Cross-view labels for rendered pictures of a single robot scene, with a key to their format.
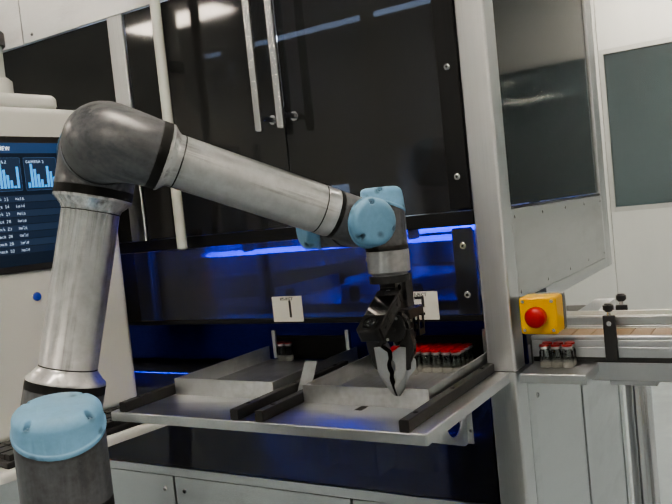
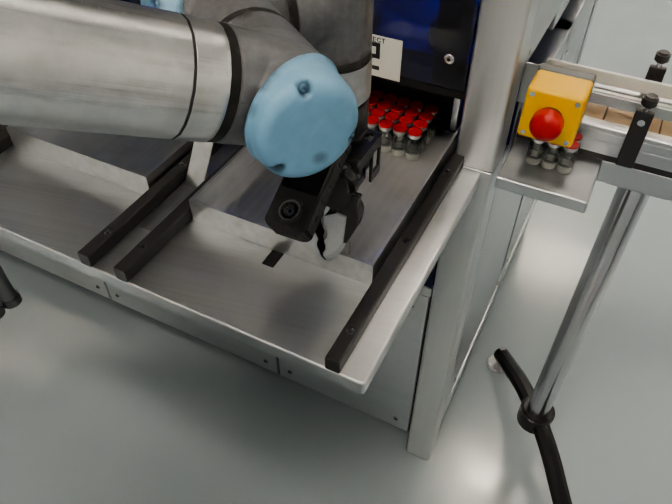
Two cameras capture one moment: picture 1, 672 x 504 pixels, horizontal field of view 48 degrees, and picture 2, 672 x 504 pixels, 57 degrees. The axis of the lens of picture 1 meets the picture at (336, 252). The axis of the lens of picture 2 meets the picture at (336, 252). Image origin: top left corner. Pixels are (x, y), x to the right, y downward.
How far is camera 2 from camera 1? 81 cm
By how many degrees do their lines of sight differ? 42
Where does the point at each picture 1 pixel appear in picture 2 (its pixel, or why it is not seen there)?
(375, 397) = (294, 248)
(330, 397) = (229, 226)
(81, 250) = not seen: outside the picture
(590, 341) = (603, 134)
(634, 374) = (645, 186)
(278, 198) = (47, 106)
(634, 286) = not seen: outside the picture
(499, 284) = (504, 57)
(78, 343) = not seen: outside the picture
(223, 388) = (78, 161)
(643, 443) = (616, 243)
